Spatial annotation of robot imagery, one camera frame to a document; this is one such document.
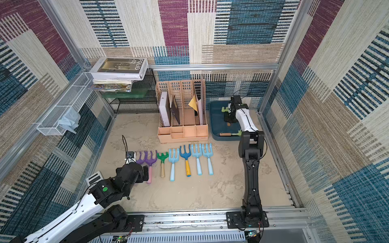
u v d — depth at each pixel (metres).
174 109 1.13
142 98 0.96
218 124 1.05
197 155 0.97
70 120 0.67
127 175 0.57
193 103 0.89
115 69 0.82
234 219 0.73
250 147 0.63
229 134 1.05
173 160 0.94
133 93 0.94
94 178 0.87
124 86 0.81
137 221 0.73
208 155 0.96
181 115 1.19
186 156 0.96
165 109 0.97
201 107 0.91
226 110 1.12
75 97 0.83
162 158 0.94
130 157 0.66
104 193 0.50
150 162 0.94
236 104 0.87
